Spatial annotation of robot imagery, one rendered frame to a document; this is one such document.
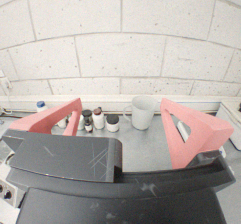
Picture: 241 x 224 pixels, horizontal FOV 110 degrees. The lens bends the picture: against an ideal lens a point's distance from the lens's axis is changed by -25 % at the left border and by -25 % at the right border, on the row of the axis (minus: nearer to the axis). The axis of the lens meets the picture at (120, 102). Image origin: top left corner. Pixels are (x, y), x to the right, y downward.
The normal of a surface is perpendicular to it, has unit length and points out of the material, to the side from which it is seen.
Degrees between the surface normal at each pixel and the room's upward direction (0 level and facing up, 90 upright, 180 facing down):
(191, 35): 90
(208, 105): 90
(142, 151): 0
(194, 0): 89
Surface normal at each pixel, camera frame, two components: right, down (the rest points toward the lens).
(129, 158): 0.00, -0.81
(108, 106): 0.00, 0.59
